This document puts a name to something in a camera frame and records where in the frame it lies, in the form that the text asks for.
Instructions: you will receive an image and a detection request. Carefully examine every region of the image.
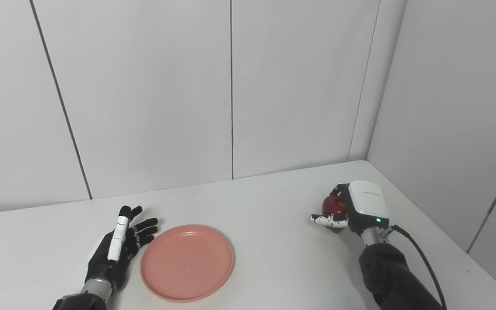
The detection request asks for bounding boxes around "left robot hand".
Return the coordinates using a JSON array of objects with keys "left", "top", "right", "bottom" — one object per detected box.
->
[{"left": 80, "top": 205, "right": 159, "bottom": 298}]

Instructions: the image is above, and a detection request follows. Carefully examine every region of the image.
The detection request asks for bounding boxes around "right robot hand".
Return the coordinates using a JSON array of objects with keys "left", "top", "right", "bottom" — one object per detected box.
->
[{"left": 309, "top": 180, "right": 390, "bottom": 237}]

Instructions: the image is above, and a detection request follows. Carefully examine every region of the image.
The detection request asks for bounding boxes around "red apple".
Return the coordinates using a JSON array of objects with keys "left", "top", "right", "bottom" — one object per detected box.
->
[{"left": 321, "top": 195, "right": 348, "bottom": 234}]

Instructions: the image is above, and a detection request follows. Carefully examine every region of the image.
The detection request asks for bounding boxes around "pink plate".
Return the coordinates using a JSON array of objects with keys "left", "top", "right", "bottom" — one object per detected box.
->
[{"left": 139, "top": 224, "right": 235, "bottom": 303}]

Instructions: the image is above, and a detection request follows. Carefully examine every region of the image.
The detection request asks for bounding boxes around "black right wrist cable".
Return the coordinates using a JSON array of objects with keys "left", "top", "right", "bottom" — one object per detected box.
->
[{"left": 385, "top": 224, "right": 448, "bottom": 310}]

